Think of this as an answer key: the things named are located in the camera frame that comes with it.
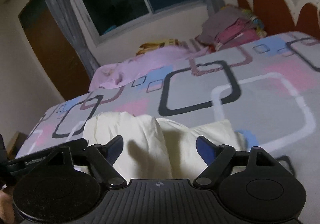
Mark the brown wooden door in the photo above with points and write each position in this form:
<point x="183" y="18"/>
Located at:
<point x="57" y="59"/>

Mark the white puffer jacket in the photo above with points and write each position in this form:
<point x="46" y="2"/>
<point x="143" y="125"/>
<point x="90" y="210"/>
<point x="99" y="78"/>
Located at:
<point x="150" y="144"/>

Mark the yellow printed cloth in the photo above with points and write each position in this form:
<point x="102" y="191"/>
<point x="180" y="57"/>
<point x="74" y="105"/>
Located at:
<point x="155" y="44"/>

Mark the pile of folded clothes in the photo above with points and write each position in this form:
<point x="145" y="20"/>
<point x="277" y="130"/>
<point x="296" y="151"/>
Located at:
<point x="225" y="26"/>

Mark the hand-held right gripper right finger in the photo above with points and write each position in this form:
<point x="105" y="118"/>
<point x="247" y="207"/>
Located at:
<point x="206" y="149"/>

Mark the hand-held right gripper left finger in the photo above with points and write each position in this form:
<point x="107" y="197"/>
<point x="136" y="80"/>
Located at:
<point x="115" y="150"/>

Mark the bed with patterned grey sheet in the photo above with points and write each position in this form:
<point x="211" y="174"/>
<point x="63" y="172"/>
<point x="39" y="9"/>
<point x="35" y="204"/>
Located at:
<point x="250" y="104"/>

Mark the pink blanket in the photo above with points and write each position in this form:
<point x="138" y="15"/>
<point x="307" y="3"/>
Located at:
<point x="155" y="61"/>

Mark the brown and white scalloped headboard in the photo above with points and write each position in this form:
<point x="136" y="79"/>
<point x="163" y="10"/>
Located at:
<point x="275" y="6"/>

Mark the wooden nightstand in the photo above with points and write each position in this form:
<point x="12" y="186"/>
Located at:
<point x="16" y="142"/>

